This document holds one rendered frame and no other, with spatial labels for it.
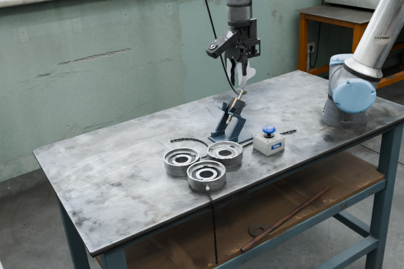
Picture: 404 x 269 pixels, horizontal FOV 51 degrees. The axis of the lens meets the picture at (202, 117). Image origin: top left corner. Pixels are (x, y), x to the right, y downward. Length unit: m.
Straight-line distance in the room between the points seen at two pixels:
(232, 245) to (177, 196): 0.30
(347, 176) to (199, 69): 1.67
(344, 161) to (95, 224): 1.06
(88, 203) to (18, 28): 1.57
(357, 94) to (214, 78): 1.98
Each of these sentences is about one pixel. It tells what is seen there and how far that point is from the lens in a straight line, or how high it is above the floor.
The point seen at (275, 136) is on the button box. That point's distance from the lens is 1.33.
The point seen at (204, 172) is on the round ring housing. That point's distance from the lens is 1.19.
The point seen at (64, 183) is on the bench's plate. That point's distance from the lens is 1.30.
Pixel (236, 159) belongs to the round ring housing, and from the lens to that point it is 1.23.
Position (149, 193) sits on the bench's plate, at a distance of 1.18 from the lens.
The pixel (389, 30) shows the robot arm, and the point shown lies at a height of 1.15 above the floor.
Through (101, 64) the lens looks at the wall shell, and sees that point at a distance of 2.75.
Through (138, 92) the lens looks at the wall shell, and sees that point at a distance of 2.90.
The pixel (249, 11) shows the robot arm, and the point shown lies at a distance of 1.28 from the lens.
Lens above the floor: 1.46
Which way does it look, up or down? 25 degrees down
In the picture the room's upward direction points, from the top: 4 degrees counter-clockwise
